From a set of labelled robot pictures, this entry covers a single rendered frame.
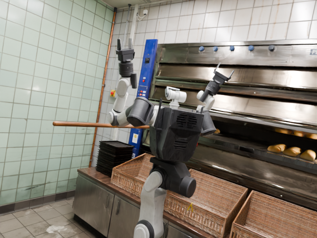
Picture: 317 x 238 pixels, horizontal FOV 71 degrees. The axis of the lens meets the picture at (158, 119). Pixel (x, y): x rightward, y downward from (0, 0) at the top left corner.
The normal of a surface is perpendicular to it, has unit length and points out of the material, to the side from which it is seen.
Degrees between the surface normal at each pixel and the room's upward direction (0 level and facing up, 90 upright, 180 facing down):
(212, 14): 90
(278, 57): 90
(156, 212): 84
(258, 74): 70
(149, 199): 114
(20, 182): 90
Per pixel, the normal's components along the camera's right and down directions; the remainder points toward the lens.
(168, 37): -0.59, -0.07
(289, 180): -0.49, -0.40
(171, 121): 0.34, 0.11
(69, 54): 0.79, 0.18
